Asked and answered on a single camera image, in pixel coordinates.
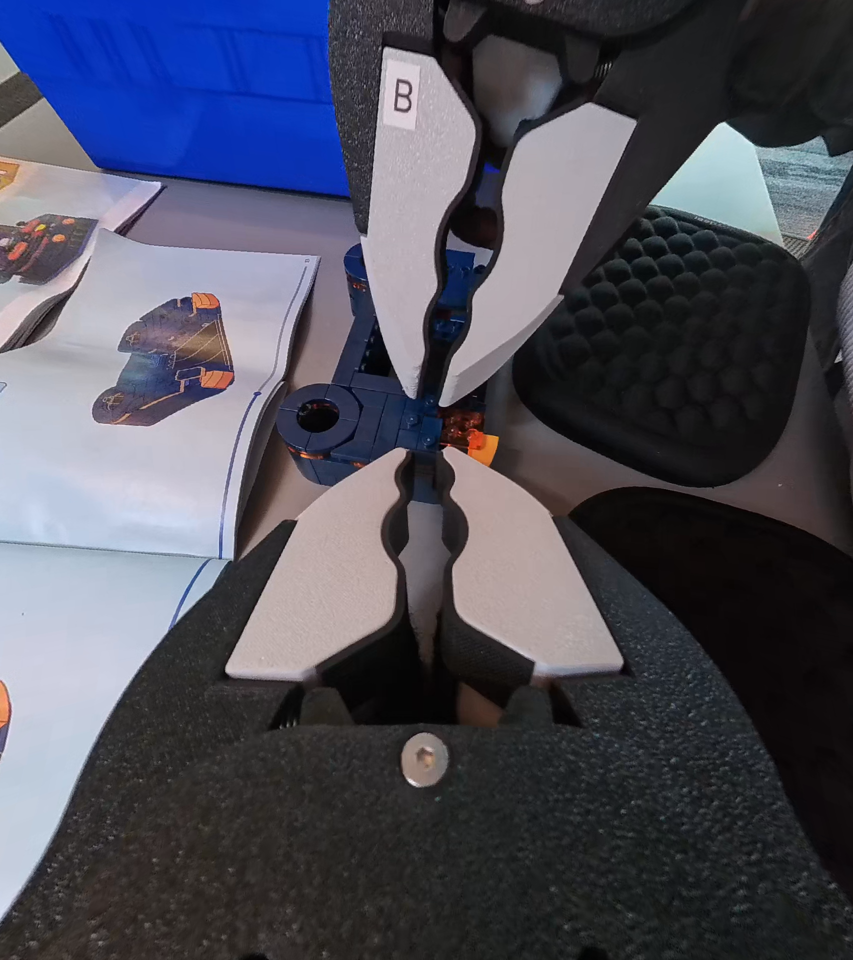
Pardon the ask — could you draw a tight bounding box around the black quilted pad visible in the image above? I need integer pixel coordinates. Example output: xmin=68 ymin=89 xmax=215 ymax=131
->
xmin=510 ymin=204 xmax=812 ymax=489

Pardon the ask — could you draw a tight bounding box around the purple arcade instruction booklet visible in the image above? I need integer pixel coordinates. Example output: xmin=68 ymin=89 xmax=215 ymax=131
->
xmin=0 ymin=153 xmax=167 ymax=361

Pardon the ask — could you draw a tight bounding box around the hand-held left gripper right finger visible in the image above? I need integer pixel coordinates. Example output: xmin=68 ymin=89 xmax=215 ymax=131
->
xmin=437 ymin=448 xmax=626 ymax=685

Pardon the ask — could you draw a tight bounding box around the open instruction booklet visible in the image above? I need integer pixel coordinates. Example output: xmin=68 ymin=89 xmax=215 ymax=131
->
xmin=0 ymin=228 xmax=320 ymax=927

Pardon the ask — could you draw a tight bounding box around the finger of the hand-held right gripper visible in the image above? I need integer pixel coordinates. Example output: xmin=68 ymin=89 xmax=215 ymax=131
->
xmin=440 ymin=99 xmax=639 ymax=408
xmin=361 ymin=47 xmax=482 ymax=400

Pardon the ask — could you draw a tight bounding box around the dark blue toy brick console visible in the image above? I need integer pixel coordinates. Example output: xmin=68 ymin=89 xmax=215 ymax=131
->
xmin=275 ymin=242 xmax=504 ymax=505

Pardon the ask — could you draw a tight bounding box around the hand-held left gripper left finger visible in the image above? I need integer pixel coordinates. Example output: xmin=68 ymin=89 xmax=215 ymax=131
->
xmin=224 ymin=448 xmax=408 ymax=682

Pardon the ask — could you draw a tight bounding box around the black smooth pad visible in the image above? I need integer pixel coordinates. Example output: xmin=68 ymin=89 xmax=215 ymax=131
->
xmin=569 ymin=487 xmax=853 ymax=924

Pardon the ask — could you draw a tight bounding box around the blue plastic bin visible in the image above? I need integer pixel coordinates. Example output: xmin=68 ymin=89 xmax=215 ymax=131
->
xmin=0 ymin=0 xmax=354 ymax=198

